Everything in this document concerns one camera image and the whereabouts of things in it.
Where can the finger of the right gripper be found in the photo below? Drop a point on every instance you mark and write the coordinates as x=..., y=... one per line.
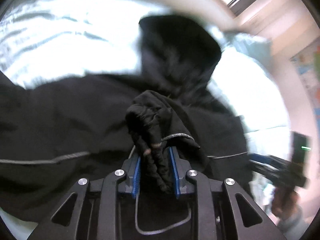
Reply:
x=268, y=160
x=266, y=170

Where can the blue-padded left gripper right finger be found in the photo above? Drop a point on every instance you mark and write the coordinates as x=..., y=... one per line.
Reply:
x=181, y=171

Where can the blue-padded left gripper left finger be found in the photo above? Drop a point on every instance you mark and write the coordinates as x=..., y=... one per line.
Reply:
x=131, y=184

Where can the black hooded jacket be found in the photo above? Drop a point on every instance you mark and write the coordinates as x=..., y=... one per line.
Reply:
x=85, y=127

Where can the person's right hand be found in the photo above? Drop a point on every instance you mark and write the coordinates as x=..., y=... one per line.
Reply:
x=285, y=203

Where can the teal pillow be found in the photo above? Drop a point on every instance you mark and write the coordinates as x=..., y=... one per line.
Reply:
x=256, y=47

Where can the light teal quilted comforter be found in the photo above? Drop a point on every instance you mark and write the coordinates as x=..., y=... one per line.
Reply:
x=44, y=41

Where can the colourful wall map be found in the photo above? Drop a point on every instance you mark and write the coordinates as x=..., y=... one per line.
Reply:
x=306, y=63

